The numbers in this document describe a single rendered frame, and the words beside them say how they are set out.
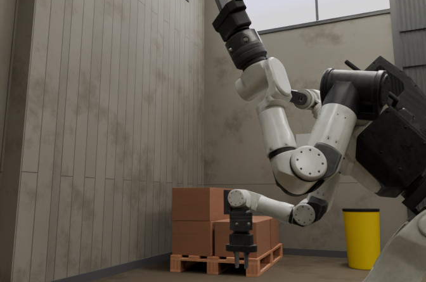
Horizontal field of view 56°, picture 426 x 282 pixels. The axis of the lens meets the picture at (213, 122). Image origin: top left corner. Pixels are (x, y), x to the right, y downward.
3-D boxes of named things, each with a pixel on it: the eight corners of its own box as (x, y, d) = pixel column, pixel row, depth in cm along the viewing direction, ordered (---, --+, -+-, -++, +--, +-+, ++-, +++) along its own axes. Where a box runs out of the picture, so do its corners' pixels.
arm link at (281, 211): (266, 212, 158) (315, 229, 151) (258, 218, 149) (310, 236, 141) (272, 186, 157) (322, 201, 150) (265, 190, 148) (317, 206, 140)
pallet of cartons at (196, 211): (291, 256, 487) (290, 189, 502) (255, 279, 358) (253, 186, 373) (217, 252, 526) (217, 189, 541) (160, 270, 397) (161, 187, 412)
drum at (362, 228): (381, 265, 429) (377, 208, 440) (386, 271, 394) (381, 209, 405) (344, 263, 439) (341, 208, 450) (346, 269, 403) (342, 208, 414)
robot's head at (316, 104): (333, 102, 129) (313, 85, 133) (323, 102, 121) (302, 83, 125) (321, 118, 132) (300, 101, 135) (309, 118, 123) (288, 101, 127)
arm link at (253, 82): (220, 64, 103) (239, 103, 101) (251, 41, 97) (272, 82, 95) (243, 63, 112) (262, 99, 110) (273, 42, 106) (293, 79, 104)
